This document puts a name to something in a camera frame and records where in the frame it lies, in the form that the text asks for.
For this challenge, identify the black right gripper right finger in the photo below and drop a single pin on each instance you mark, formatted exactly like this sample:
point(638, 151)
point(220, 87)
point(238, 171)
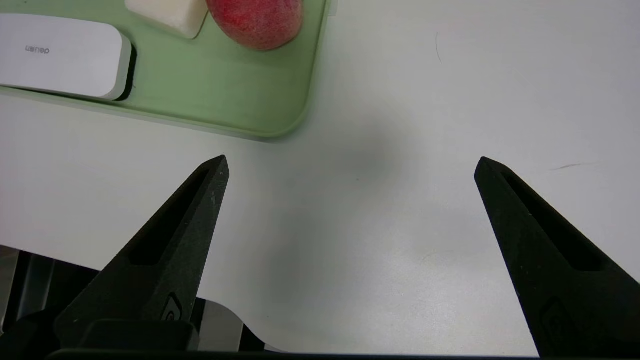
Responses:
point(560, 280)

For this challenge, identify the white rectangular eraser box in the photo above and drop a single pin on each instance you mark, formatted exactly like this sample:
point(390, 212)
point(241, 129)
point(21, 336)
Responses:
point(60, 55)

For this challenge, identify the red peach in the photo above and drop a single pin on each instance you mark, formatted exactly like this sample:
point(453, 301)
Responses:
point(257, 22)

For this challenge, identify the light green plastic tray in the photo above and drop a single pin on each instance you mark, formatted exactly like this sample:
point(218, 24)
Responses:
point(215, 90)

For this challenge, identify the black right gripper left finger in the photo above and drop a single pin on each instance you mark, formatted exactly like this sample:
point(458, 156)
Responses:
point(165, 270)

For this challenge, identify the white soap bar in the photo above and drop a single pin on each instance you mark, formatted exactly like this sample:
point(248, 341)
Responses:
point(175, 15)

